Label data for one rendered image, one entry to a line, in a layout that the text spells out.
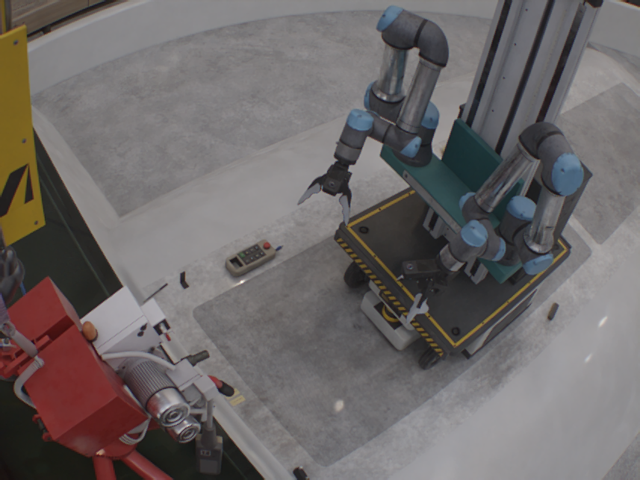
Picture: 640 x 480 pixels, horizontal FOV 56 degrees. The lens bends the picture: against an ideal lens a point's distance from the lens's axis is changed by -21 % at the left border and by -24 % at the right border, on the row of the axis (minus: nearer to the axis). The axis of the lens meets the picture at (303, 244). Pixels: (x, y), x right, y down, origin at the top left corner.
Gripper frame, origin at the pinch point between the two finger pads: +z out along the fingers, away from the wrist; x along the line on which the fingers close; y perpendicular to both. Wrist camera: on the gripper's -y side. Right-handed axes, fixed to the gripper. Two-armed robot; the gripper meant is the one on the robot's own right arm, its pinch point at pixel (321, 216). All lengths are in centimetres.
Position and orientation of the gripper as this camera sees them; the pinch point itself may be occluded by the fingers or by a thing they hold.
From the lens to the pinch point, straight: 234.1
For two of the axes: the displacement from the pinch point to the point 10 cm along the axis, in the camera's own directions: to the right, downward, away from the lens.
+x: -9.1, -4.0, 0.7
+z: -3.3, 8.3, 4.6
